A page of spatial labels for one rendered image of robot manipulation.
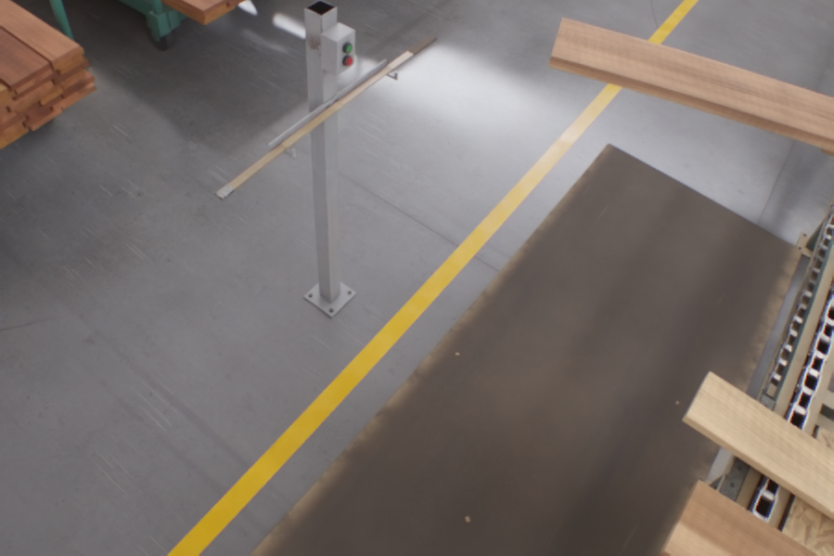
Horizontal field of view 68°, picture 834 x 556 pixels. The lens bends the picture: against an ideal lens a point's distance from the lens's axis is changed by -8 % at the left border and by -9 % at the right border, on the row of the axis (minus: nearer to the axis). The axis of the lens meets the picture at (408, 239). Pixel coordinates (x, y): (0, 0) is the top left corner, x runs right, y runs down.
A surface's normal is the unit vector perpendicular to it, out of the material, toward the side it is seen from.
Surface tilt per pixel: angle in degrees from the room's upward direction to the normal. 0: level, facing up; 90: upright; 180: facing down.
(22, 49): 0
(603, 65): 0
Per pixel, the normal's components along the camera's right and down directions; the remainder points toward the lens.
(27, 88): 0.80, 0.50
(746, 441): 0.07, -0.62
